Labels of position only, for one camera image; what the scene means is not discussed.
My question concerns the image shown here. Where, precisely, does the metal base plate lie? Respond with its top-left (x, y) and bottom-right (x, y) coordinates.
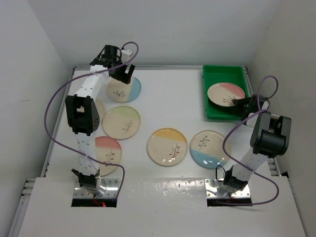
top-left (73, 178), bottom-right (119, 199)
top-left (204, 179), bottom-right (251, 199)

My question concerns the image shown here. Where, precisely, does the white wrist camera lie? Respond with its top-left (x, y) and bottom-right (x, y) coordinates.
top-left (121, 49), bottom-right (134, 62)
top-left (259, 99), bottom-right (270, 110)

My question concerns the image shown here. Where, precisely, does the light green cream plate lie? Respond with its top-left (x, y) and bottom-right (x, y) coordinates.
top-left (102, 106), bottom-right (141, 140)

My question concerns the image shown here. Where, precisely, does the blue and cream plate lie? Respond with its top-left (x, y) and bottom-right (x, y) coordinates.
top-left (107, 77), bottom-right (142, 103)

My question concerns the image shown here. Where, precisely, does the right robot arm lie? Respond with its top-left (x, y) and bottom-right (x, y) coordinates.
top-left (219, 95), bottom-right (292, 196)

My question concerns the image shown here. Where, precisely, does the red and cream plate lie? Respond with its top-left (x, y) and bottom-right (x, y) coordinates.
top-left (95, 136), bottom-right (122, 164)

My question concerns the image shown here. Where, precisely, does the green and cream plate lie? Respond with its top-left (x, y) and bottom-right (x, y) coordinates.
top-left (95, 100), bottom-right (106, 127)

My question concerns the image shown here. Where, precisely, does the green plastic bin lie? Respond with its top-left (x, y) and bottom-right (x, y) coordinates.
top-left (202, 65), bottom-right (249, 121)

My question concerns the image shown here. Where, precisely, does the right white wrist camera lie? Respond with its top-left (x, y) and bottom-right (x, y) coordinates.
top-left (259, 99), bottom-right (270, 110)

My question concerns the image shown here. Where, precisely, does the yellow and cream plate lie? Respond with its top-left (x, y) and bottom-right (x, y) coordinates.
top-left (147, 128), bottom-right (188, 167)

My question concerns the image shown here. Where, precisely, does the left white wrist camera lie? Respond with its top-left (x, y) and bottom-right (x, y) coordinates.
top-left (121, 49), bottom-right (134, 62)

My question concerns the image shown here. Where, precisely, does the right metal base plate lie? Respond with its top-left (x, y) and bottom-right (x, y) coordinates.
top-left (204, 179), bottom-right (251, 199)

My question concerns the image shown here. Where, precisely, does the blue bottom cream plate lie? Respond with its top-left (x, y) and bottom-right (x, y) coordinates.
top-left (190, 130), bottom-right (230, 169)

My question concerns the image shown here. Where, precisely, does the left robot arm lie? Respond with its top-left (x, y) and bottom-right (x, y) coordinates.
top-left (65, 45), bottom-right (135, 196)

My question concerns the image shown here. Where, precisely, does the pink and cream plate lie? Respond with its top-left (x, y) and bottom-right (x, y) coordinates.
top-left (207, 82), bottom-right (246, 107)

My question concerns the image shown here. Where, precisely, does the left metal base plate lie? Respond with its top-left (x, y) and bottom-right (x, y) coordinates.
top-left (73, 178), bottom-right (119, 199)

